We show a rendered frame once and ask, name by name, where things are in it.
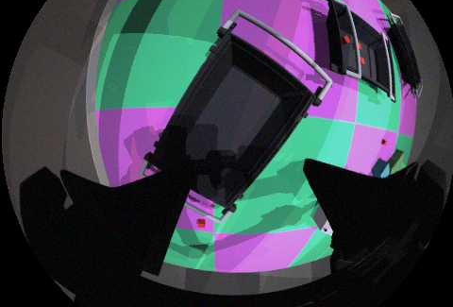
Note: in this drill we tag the teal cube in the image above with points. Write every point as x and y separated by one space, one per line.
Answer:
381 168

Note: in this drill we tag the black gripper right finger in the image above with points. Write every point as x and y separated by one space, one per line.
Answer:
354 204

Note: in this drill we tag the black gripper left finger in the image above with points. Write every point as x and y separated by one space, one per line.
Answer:
142 215

